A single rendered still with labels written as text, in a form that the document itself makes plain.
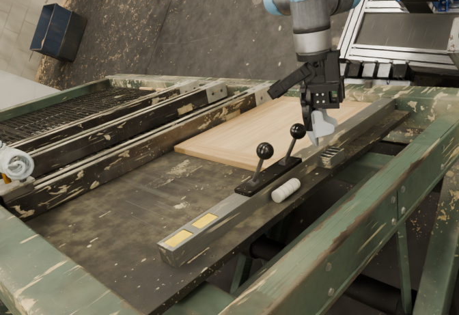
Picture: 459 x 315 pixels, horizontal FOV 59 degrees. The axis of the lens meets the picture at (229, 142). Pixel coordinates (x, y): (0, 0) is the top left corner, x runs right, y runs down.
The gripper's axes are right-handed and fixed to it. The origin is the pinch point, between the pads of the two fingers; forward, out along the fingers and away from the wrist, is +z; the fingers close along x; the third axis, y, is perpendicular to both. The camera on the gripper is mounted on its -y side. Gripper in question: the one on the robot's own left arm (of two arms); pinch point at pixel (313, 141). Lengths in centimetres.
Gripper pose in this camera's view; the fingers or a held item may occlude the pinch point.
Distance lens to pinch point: 94.4
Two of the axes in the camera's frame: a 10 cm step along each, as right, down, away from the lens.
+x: 4.0, -3.9, 8.3
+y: 9.0, 0.0, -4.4
